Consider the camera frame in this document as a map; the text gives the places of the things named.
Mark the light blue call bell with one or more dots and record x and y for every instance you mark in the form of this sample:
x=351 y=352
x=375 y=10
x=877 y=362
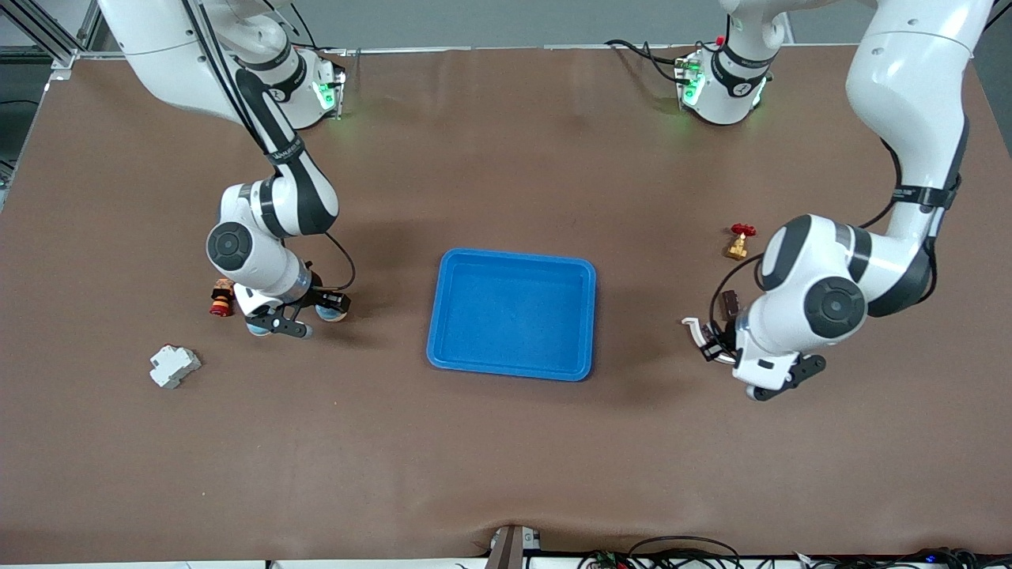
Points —
x=332 y=314
x=257 y=329

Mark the black cylindrical capacitor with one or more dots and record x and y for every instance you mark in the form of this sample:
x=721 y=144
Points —
x=729 y=304

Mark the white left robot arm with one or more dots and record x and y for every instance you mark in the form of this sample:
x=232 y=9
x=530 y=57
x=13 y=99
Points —
x=909 y=87

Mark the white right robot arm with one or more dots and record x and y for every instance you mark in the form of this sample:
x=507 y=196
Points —
x=158 y=47

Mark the red yellow emergency stop button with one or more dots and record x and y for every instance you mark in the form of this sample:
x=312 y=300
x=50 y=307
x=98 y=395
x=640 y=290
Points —
x=220 y=304

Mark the white circuit breaker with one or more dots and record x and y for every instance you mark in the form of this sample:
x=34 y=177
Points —
x=174 y=367

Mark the blue plastic tray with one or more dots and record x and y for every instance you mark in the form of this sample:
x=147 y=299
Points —
x=514 y=316

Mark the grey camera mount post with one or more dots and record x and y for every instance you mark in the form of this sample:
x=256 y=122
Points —
x=510 y=549

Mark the silver table edge rail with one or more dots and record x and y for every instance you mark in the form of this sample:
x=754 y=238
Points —
x=514 y=48

